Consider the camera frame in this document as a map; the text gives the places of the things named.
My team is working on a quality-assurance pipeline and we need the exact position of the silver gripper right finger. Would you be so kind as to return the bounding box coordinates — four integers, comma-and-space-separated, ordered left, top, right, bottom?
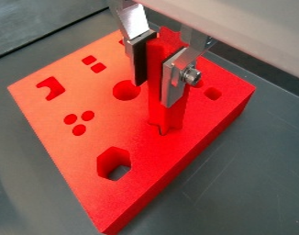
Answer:
160, 25, 216, 107

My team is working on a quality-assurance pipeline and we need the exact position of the red shape sorter block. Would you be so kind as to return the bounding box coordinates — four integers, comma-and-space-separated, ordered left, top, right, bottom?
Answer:
8, 32, 255, 235

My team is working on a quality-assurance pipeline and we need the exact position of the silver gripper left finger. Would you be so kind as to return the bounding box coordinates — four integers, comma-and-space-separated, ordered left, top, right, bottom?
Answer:
108, 0, 158, 86

